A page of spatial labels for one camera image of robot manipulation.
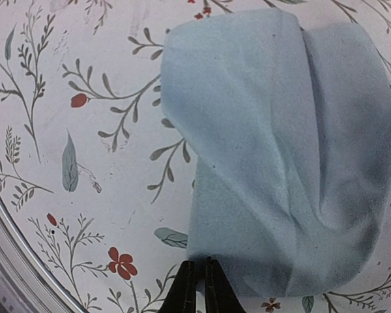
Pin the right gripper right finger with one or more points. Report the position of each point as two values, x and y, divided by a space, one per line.
219 295

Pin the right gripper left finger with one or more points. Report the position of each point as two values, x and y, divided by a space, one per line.
181 297

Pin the light blue cleaning cloth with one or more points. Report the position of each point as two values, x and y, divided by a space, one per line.
292 130

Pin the front aluminium rail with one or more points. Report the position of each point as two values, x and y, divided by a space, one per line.
25 276

